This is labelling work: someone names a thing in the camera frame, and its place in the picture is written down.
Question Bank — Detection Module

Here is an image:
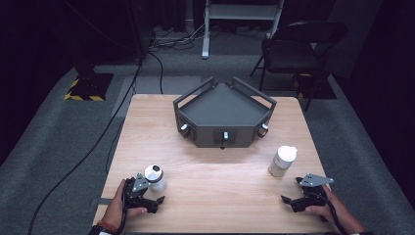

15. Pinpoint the thin black cable by table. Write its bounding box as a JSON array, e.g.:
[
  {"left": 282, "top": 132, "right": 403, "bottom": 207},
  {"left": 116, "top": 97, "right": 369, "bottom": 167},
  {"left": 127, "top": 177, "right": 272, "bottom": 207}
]
[{"left": 105, "top": 118, "right": 127, "bottom": 174}]

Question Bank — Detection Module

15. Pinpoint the black base with hazard stripes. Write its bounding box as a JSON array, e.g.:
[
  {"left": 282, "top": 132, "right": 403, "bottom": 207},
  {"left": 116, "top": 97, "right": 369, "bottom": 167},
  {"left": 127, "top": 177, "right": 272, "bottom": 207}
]
[
  {"left": 293, "top": 72, "right": 338, "bottom": 101},
  {"left": 64, "top": 63, "right": 115, "bottom": 102}
]

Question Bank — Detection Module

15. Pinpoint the white bottle with white cap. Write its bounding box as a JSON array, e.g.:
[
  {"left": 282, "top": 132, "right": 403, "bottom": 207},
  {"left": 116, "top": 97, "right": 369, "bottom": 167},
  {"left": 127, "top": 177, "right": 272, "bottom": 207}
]
[{"left": 267, "top": 145, "right": 299, "bottom": 178}]

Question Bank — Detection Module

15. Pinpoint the person's right hand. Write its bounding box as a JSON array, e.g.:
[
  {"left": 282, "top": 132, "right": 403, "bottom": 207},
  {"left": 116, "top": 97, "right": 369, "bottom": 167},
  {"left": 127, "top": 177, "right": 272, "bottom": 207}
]
[{"left": 304, "top": 185, "right": 366, "bottom": 234}]

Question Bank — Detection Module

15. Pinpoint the white metal stand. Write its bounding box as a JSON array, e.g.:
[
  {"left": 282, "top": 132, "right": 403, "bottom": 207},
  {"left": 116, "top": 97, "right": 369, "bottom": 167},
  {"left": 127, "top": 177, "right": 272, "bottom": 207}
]
[{"left": 201, "top": 0, "right": 286, "bottom": 60}]

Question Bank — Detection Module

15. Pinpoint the dark gray corner shelf rack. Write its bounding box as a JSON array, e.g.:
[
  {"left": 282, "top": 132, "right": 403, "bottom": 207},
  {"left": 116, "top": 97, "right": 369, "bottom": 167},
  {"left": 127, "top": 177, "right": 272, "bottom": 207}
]
[{"left": 172, "top": 75, "right": 278, "bottom": 150}]

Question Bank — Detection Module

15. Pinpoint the beaded bracelet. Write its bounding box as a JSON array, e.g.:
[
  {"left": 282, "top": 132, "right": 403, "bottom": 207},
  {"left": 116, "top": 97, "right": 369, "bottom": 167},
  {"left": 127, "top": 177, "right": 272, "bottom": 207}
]
[{"left": 95, "top": 219, "right": 117, "bottom": 235}]

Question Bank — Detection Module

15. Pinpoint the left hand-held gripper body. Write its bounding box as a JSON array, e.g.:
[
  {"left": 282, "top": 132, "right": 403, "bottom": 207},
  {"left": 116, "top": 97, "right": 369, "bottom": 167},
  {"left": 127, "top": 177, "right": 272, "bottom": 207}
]
[{"left": 123, "top": 172, "right": 155, "bottom": 210}]

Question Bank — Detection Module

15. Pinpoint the white bottle with black ring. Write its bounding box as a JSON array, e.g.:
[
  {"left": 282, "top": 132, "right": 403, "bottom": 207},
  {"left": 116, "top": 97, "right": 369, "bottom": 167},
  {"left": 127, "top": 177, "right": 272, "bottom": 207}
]
[{"left": 144, "top": 164, "right": 168, "bottom": 193}]

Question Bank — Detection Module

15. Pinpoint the long black floor cable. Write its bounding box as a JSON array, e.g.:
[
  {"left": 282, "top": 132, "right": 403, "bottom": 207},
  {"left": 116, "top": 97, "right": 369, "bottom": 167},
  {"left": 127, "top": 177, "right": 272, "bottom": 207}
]
[{"left": 27, "top": 60, "right": 144, "bottom": 235}]

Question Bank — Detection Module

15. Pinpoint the gray tape strip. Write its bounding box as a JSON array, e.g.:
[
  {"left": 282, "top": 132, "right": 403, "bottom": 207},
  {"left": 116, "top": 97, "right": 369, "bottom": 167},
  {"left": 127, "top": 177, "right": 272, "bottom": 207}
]
[{"left": 90, "top": 197, "right": 115, "bottom": 207}]

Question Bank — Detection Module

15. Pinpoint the left hand-held gripper cable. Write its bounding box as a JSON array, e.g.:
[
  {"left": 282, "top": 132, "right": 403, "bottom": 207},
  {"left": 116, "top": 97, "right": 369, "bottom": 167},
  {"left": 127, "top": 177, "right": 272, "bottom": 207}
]
[{"left": 116, "top": 187, "right": 129, "bottom": 235}]

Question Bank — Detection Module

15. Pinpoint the right hand-held gripper cable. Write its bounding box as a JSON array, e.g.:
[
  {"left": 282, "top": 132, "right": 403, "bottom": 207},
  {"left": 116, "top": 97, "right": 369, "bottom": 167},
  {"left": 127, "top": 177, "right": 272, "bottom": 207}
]
[{"left": 307, "top": 191, "right": 347, "bottom": 235}]

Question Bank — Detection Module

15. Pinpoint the short black floor cable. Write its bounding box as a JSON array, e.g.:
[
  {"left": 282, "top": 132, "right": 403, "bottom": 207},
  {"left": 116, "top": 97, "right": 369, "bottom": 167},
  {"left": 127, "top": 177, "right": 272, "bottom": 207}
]
[{"left": 149, "top": 51, "right": 164, "bottom": 95}]

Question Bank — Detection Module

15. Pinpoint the hand-held gripper cable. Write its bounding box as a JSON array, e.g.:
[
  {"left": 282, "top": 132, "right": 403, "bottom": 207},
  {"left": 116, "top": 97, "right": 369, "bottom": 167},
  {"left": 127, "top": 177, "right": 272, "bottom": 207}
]
[
  {"left": 307, "top": 191, "right": 347, "bottom": 235},
  {"left": 116, "top": 187, "right": 129, "bottom": 235}
]

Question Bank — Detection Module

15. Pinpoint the bundle of floor cables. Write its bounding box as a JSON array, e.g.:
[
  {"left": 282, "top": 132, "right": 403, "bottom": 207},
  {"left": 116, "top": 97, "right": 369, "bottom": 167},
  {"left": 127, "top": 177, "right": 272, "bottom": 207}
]
[{"left": 148, "top": 23, "right": 208, "bottom": 52}]

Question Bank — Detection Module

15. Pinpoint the person's left hand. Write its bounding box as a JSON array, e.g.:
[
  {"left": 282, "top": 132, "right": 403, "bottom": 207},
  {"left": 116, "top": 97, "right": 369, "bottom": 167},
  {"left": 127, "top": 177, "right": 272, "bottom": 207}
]
[{"left": 101, "top": 178, "right": 149, "bottom": 229}]

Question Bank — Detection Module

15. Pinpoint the black folding chair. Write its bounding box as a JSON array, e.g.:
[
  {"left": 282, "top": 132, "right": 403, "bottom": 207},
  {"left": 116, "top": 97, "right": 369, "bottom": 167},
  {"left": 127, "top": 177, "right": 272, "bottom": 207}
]
[{"left": 250, "top": 21, "right": 348, "bottom": 113}]

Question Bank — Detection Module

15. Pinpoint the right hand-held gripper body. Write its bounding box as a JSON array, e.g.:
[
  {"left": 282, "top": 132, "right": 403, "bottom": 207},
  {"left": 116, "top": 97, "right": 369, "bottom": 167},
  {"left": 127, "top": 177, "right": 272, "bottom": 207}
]
[{"left": 289, "top": 173, "right": 335, "bottom": 213}]

